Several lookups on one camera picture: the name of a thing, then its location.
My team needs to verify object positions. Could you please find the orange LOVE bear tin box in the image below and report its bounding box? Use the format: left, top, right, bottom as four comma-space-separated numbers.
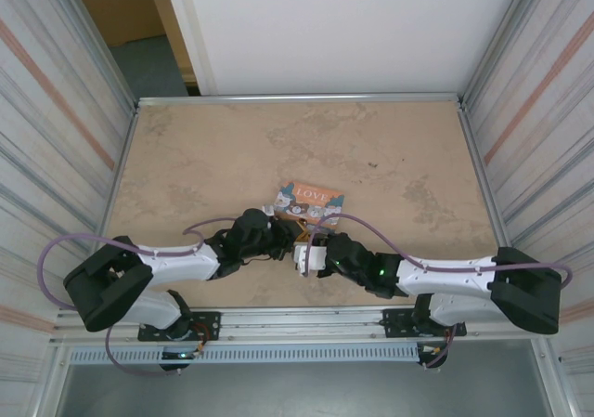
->
273, 180, 347, 228

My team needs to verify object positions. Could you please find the black controller board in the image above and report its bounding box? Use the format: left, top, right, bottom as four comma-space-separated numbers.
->
416, 341, 450, 370
159, 348, 193, 373

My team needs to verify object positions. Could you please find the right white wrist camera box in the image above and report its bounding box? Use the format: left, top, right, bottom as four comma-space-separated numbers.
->
292, 244, 329, 280

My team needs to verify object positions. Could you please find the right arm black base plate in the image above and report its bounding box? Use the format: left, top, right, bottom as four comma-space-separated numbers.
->
381, 306, 467, 340

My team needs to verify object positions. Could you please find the aluminium mounting rail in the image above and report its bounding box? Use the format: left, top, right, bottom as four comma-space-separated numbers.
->
50, 302, 556, 345

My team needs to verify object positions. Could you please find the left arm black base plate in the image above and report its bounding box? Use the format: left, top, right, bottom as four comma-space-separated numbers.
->
137, 310, 222, 343

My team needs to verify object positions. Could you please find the grey slotted cable duct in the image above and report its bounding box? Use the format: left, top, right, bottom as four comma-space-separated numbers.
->
68, 344, 421, 365

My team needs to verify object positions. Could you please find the aluminium table edge rail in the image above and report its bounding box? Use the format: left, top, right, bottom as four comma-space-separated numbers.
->
136, 92, 466, 108

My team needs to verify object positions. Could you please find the aluminium table side rail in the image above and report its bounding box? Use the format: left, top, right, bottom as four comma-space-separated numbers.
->
456, 100, 528, 303
85, 103, 141, 309

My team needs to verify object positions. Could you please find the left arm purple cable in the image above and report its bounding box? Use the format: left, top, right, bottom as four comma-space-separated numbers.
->
38, 218, 234, 379

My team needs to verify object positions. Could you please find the white door frame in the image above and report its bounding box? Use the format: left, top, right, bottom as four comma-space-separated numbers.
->
160, 0, 219, 97

